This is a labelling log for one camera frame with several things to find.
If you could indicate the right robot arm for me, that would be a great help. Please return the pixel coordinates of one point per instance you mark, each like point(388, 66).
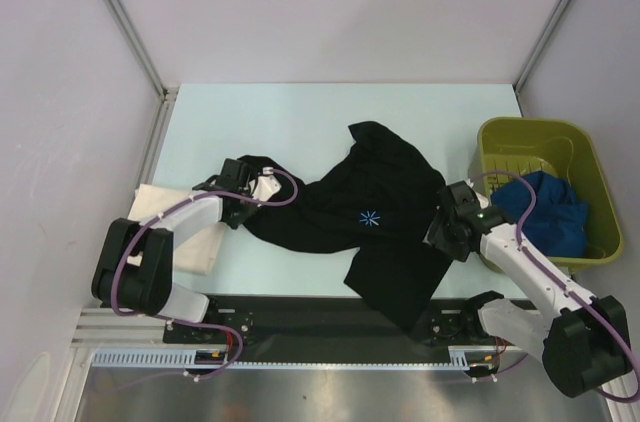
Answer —
point(582, 341)

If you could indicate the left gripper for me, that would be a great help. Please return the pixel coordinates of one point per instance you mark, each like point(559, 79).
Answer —
point(234, 221)

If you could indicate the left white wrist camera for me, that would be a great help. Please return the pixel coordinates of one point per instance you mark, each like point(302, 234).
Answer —
point(265, 185)

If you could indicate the left aluminium corner post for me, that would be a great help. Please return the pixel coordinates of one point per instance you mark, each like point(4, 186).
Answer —
point(135, 43)

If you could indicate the folded cream t shirt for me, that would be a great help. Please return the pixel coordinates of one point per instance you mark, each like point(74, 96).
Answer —
point(197, 255)

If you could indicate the right aluminium corner post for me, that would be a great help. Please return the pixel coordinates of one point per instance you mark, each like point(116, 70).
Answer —
point(552, 23)

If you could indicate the black t shirt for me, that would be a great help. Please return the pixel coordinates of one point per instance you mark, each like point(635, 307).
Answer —
point(379, 201)

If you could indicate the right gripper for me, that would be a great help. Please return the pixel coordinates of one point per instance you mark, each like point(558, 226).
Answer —
point(434, 233)

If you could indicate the aluminium frame rail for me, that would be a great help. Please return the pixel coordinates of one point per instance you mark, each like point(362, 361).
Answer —
point(110, 327)

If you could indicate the white slotted cable duct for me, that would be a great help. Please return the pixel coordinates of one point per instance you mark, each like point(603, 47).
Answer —
point(210, 359)

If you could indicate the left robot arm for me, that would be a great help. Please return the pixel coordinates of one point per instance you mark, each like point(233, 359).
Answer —
point(134, 273)

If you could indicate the aluminium corner post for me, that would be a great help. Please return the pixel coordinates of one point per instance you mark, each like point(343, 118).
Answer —
point(552, 23)
point(135, 43)

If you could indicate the blue t shirt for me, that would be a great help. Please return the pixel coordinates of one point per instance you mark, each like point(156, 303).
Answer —
point(556, 225)

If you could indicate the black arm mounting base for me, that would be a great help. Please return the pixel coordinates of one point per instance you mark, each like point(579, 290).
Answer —
point(346, 353)

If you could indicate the olive green plastic bin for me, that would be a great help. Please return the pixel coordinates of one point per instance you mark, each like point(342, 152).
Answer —
point(564, 150)

